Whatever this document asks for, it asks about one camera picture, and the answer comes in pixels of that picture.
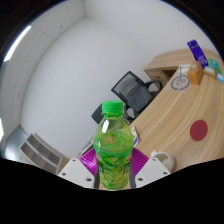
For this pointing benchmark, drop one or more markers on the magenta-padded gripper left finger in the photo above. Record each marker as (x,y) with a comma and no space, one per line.
(87,163)

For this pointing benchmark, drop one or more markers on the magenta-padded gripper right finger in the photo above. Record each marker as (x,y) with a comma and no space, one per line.
(138,163)

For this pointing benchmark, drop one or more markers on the green drink bottle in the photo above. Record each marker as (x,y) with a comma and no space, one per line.
(112,150)

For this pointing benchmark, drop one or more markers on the white ceramic cup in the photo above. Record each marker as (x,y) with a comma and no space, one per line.
(165,159)

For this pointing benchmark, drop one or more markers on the wooden cabinet with glass doors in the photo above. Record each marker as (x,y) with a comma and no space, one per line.
(41,153)

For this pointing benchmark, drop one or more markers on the flat round red coaster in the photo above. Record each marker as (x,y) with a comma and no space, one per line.
(198,130)

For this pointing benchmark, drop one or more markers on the black mesh office chair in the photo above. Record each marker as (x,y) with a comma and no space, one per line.
(135,91)

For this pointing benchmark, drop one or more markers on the wooden side desk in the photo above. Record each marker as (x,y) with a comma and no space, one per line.
(166,63)

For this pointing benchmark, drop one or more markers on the orange-brown box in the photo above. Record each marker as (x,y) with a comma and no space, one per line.
(195,73)

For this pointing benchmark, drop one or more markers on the small beige box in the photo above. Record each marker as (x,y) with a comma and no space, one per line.
(209,70)

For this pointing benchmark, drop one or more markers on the small blue pack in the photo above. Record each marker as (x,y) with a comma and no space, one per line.
(220,77)

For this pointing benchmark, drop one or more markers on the green flat box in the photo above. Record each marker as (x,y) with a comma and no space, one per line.
(215,65)

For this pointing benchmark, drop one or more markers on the purple card package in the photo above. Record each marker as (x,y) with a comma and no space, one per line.
(197,52)

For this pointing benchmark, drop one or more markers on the rectangular ceiling light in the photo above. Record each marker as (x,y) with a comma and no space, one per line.
(16,43)

